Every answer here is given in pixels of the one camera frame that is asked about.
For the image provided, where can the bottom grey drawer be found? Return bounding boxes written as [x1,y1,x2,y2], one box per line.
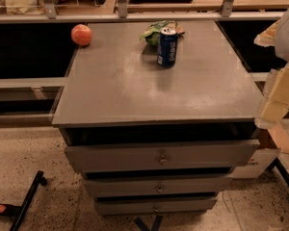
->
[94,196,217,216]

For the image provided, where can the grey metal railing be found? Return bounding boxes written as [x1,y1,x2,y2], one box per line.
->
[0,0,289,24]

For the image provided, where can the top grey drawer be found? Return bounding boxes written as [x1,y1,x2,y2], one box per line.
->
[65,140,260,173]

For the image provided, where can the white cardboard box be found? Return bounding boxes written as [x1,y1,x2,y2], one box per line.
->
[233,124,289,179]

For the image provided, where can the red apple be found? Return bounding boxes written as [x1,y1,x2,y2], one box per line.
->
[71,24,92,46]

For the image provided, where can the grey drawer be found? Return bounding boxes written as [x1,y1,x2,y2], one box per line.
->
[84,174,232,198]
[94,196,217,216]
[65,140,260,173]

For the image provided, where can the green chip bag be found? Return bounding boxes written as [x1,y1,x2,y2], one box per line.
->
[139,20,185,46]

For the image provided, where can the black stand with orange strap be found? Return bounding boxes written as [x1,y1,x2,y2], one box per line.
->
[0,169,48,231]

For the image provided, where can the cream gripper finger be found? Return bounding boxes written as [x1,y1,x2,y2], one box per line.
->
[253,21,279,47]
[254,64,289,129]

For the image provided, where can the grey drawer cabinet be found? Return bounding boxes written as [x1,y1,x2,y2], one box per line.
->
[53,21,261,203]

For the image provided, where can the middle grey drawer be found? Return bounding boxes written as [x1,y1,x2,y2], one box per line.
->
[84,174,232,198]

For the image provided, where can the blue pepsi can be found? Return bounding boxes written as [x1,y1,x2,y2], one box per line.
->
[157,27,178,68]

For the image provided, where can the black floor bar right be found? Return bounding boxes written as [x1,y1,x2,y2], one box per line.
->
[269,158,289,187]

